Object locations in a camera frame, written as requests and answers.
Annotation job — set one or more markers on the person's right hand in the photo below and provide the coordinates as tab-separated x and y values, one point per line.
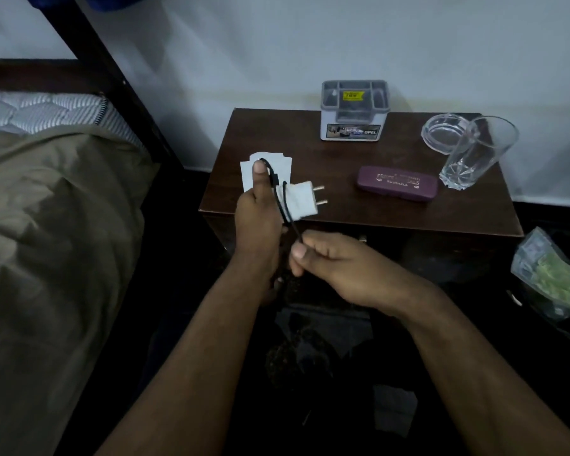
351	270

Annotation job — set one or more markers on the person's left hand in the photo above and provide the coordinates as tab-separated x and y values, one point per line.
256	218

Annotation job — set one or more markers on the person's left thumb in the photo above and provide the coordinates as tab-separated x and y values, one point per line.
261	178

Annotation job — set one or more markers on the person's right thumb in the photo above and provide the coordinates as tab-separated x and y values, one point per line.
300	256

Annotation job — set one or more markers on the white charger plug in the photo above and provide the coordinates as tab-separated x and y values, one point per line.
302	199

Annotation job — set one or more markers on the person's right forearm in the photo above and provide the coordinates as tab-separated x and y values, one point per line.
484	379

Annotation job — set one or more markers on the person's left forearm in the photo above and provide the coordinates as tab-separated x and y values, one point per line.
185	375

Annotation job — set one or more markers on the white paper piece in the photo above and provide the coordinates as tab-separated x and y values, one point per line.
270	168

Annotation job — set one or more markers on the dark wooden bedside table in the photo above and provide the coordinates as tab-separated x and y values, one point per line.
361	194

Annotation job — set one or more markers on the person's dark patterned clothing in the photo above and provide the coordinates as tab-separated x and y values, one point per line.
332	365

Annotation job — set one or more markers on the grey plastic organiser box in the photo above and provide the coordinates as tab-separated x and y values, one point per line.
355	111

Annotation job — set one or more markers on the maroon spectacle case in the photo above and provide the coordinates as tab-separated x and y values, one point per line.
398	183

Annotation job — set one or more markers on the clear glass ashtray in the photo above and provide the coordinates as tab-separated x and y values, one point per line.
444	130

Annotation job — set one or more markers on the clear drinking glass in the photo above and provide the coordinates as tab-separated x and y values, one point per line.
475	154

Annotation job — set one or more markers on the white quilted mattress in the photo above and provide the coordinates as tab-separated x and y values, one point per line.
52	113

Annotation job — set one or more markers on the beige bed blanket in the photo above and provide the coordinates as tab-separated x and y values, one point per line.
52	261

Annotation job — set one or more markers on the clear plastic bag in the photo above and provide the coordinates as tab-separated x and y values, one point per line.
553	275

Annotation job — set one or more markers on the dark wooden bed frame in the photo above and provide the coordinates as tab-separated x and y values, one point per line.
99	80

